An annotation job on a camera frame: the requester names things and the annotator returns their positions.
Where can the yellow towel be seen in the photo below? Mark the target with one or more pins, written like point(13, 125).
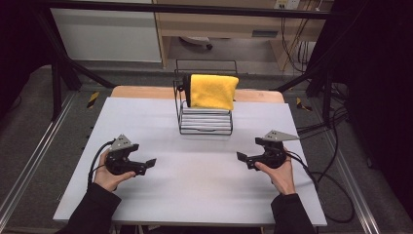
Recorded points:
point(212, 92)

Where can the aluminium floor rail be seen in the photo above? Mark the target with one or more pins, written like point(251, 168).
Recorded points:
point(354, 185)
point(35, 156)

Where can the white cabinet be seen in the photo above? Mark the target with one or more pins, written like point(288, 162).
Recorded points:
point(107, 35)

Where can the person's left hand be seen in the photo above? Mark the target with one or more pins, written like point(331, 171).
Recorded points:
point(108, 178)

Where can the white wall socket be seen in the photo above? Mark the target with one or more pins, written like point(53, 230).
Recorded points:
point(287, 4)

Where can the wooden desk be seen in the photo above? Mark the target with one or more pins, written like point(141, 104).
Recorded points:
point(227, 22)

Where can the black metal frame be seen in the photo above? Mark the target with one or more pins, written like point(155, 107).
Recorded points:
point(195, 8)

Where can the chair base with caster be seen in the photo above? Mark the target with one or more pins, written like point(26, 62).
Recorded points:
point(196, 40)

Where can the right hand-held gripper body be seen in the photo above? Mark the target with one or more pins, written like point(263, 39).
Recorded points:
point(276, 152)

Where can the person's right hand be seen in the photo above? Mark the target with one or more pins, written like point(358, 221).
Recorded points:
point(282, 178)

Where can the yellow black floor tape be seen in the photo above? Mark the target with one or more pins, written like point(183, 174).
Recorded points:
point(93, 99)
point(302, 104)

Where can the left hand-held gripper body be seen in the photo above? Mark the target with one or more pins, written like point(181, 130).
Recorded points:
point(119, 157)

